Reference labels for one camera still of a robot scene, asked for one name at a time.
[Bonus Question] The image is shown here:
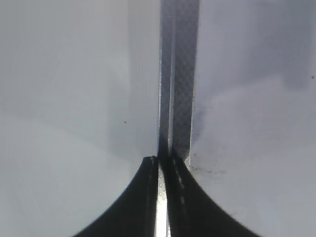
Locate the white magnetic whiteboard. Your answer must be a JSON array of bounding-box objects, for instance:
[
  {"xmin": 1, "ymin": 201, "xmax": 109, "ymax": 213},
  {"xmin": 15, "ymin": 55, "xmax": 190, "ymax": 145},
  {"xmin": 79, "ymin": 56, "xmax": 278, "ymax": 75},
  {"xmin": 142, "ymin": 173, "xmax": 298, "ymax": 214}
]
[{"xmin": 158, "ymin": 0, "xmax": 316, "ymax": 237}]

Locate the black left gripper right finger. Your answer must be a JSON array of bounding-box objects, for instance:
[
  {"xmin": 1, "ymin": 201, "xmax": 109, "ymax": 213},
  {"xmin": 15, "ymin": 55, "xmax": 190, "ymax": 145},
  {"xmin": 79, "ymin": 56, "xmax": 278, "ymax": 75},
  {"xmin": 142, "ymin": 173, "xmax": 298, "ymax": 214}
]
[{"xmin": 159, "ymin": 157, "xmax": 257, "ymax": 237}]

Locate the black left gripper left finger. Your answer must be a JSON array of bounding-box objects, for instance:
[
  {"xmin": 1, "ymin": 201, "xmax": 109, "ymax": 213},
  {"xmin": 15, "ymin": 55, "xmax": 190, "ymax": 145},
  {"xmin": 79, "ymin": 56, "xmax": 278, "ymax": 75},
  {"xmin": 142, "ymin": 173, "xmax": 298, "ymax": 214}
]
[{"xmin": 76, "ymin": 157, "xmax": 158, "ymax": 237}]

